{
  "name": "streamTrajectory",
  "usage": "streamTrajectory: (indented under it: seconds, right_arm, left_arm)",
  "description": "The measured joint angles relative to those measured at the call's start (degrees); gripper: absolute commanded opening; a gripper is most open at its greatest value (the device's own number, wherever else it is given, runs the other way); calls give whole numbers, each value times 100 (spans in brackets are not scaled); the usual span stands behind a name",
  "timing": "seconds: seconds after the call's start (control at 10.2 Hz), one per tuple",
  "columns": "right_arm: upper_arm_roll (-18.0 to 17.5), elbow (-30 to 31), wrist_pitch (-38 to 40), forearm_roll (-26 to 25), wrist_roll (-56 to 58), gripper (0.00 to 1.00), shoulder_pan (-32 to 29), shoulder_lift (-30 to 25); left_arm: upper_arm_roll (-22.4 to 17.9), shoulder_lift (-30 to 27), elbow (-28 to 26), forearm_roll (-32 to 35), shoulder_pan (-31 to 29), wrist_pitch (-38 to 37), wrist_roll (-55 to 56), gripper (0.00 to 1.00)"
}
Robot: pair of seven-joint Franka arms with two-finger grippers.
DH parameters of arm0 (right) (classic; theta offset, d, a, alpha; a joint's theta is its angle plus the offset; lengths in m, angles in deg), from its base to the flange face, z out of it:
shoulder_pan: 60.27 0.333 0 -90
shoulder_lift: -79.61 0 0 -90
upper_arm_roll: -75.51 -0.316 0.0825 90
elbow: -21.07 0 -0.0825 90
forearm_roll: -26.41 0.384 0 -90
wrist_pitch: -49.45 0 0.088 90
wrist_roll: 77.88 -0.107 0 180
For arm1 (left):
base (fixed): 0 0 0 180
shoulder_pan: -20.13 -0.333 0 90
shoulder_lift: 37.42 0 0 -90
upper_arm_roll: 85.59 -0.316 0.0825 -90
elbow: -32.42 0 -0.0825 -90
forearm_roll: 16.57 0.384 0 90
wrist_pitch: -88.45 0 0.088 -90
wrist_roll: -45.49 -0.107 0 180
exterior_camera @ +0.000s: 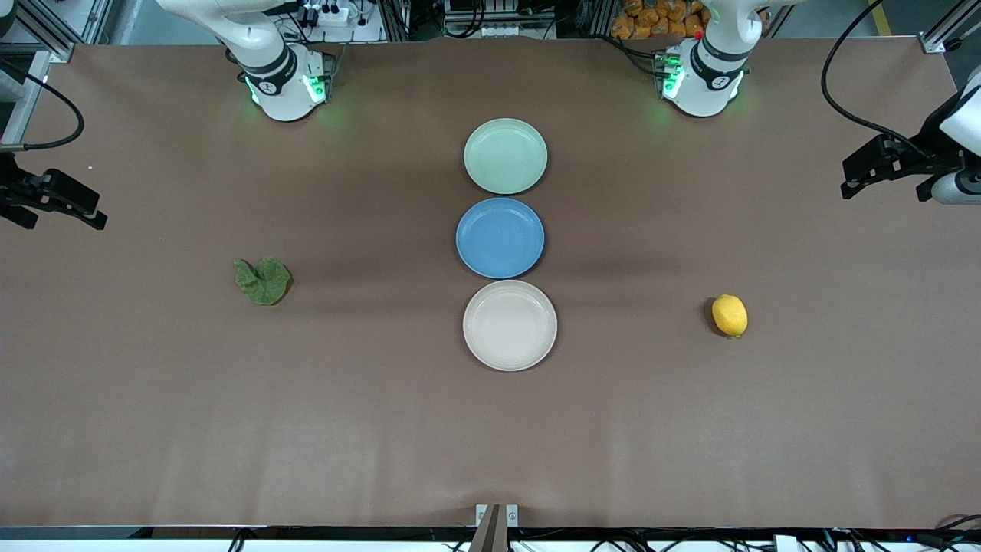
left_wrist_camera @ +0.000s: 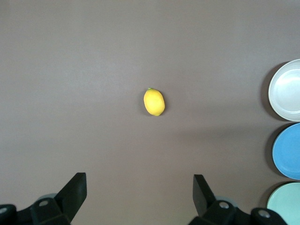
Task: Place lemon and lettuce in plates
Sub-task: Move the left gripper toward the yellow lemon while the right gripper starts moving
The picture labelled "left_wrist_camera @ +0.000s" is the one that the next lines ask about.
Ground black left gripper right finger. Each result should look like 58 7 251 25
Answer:
189 174 236 225

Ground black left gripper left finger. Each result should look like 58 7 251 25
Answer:
30 172 87 225

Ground yellow lemon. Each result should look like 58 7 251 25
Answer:
143 87 166 117

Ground green round plate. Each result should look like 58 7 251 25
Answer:
266 182 300 225

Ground blue round plate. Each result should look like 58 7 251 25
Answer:
272 123 300 180

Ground beige round plate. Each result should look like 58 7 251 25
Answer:
268 59 300 122

